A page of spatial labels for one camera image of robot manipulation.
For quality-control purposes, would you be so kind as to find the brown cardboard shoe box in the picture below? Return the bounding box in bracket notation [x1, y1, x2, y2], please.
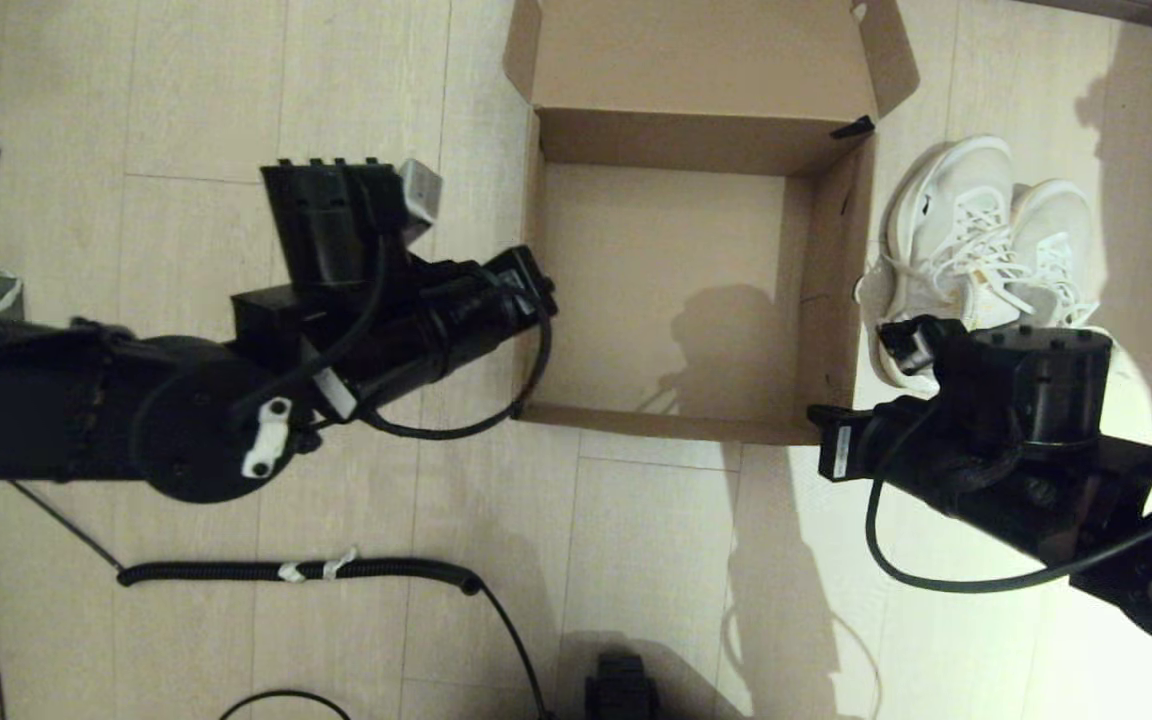
[503, 0, 922, 446]

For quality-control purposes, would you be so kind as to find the white lace-up sneaker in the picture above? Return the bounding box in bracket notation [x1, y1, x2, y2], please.
[854, 135, 1025, 388]
[1006, 178, 1104, 333]

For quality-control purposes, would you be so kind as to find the black treaded base wheel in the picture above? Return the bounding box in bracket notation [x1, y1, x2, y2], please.
[584, 655, 659, 720]

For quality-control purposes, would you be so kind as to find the dark wooden furniture edge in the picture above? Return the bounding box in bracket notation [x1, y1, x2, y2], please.
[1016, 0, 1152, 43]

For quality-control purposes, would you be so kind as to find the black left wrist camera cable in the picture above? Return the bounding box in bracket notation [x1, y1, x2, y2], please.
[231, 230, 554, 441]

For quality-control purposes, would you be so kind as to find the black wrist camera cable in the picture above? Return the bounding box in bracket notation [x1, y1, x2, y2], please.
[864, 400, 1152, 594]
[231, 230, 554, 441]

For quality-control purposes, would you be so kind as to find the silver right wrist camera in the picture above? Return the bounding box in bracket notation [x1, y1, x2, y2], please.
[879, 318, 939, 378]

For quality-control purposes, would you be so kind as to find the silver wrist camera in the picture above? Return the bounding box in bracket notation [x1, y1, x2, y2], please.
[879, 318, 939, 378]
[398, 158, 443, 244]

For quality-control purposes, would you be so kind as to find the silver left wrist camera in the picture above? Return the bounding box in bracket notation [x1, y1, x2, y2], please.
[398, 158, 443, 244]

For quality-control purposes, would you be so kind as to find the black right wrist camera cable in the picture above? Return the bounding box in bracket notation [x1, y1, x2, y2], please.
[864, 400, 1152, 594]

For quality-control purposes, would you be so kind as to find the black coiled cable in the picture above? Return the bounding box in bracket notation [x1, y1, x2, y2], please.
[11, 480, 552, 720]

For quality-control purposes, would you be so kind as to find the thin black cable loop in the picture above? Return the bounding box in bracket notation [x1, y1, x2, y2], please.
[221, 690, 352, 720]

